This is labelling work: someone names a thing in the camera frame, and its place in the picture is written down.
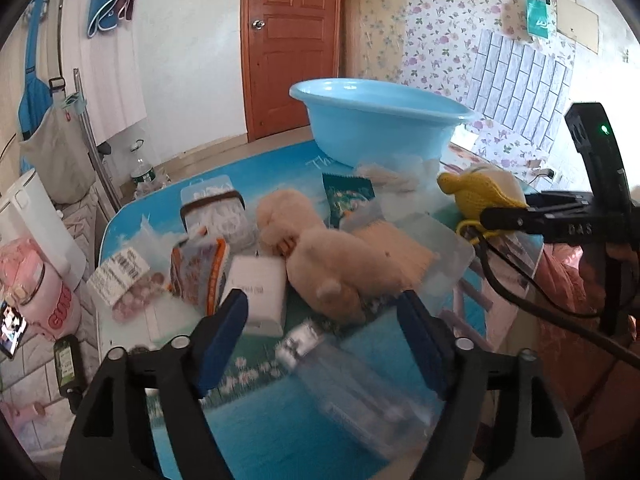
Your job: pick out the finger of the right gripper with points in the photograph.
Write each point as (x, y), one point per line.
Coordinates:
(504, 219)

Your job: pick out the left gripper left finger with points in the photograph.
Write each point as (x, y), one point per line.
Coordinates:
(112, 438)

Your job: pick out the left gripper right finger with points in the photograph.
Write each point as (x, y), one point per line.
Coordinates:
(497, 408)

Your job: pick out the white yellow plush toy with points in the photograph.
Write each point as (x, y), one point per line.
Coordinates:
(478, 188)

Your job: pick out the clear bag of beige sticks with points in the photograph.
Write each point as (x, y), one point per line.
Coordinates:
(432, 256)

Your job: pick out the labelled bag of sweets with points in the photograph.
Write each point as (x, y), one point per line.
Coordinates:
(125, 285)

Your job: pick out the dark green snack packet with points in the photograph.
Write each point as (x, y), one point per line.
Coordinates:
(345, 194)

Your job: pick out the orange white snack packet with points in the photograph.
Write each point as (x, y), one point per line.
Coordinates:
(198, 266)

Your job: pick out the beige plush dog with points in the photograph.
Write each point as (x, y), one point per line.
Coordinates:
(333, 271)

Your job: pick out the dark green bottle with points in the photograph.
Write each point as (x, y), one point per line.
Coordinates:
(69, 370)

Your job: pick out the smartphone with lit screen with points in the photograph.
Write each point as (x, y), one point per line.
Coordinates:
(12, 326)

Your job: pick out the pink water bottle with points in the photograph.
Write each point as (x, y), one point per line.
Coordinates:
(32, 288)

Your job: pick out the light blue plastic basin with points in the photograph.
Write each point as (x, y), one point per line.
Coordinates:
(363, 120)

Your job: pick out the white rectangular box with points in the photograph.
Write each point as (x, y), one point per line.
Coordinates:
(263, 280)

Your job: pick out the teal hanging packet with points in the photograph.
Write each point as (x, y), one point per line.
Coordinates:
(538, 18)

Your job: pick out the clear box with brown band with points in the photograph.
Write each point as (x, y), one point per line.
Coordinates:
(217, 206)

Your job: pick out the white electric kettle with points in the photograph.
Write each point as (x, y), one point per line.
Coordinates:
(27, 211)

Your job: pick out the green cap plastic bottle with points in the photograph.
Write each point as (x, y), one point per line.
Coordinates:
(142, 174)

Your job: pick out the grey tote bag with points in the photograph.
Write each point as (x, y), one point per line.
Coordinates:
(58, 152)

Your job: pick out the brown wooden door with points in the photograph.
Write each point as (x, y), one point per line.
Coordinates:
(284, 42)

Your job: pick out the blue hanging garment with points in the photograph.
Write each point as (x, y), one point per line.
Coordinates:
(36, 99)

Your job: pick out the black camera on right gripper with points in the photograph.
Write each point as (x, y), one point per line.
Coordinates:
(594, 140)

